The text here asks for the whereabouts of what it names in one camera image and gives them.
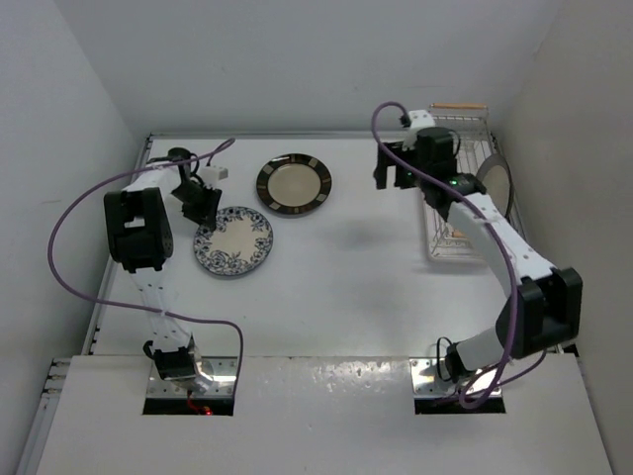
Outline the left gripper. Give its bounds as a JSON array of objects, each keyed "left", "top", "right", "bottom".
[{"left": 170, "top": 182, "right": 222, "bottom": 231}]

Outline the blue floral plate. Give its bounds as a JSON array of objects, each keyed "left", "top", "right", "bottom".
[{"left": 193, "top": 206, "right": 274, "bottom": 277}]

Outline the grey rimmed cream plate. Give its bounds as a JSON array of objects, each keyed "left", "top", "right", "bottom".
[{"left": 476, "top": 153, "right": 514, "bottom": 220}]

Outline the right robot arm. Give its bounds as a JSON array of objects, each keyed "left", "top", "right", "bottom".
[{"left": 374, "top": 127, "right": 584, "bottom": 384}]

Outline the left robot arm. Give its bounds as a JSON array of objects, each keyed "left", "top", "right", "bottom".
[{"left": 104, "top": 147, "right": 228, "bottom": 393}]

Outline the black rimmed patterned plate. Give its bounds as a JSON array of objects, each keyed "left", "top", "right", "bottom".
[{"left": 255, "top": 153, "right": 332, "bottom": 217}]

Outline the white drip tray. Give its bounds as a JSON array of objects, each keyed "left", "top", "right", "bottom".
[{"left": 420, "top": 199, "right": 485, "bottom": 265}]

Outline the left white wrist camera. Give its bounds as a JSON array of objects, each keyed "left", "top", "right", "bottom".
[{"left": 198, "top": 165, "right": 228, "bottom": 189}]

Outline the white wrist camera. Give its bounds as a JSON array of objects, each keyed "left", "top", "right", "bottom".
[
  {"left": 198, "top": 165, "right": 228, "bottom": 189},
  {"left": 401, "top": 110, "right": 436, "bottom": 150}
]

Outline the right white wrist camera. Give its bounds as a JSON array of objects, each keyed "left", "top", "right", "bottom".
[{"left": 401, "top": 110, "right": 436, "bottom": 150}]

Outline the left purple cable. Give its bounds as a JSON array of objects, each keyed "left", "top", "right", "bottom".
[{"left": 46, "top": 138, "right": 245, "bottom": 395}]

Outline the purple cable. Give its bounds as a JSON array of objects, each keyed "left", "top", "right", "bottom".
[
  {"left": 370, "top": 101, "right": 548, "bottom": 411},
  {"left": 46, "top": 138, "right": 245, "bottom": 395}
]

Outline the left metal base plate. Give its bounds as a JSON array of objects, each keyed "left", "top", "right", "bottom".
[{"left": 145, "top": 356, "right": 238, "bottom": 399}]

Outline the metal base plate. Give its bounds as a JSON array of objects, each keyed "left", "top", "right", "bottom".
[
  {"left": 145, "top": 356, "right": 238, "bottom": 399},
  {"left": 409, "top": 357, "right": 502, "bottom": 400}
]

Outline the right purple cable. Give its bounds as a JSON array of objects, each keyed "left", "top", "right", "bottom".
[{"left": 370, "top": 101, "right": 548, "bottom": 411}]

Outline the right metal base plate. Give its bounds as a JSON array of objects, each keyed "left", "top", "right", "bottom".
[{"left": 409, "top": 357, "right": 502, "bottom": 400}]

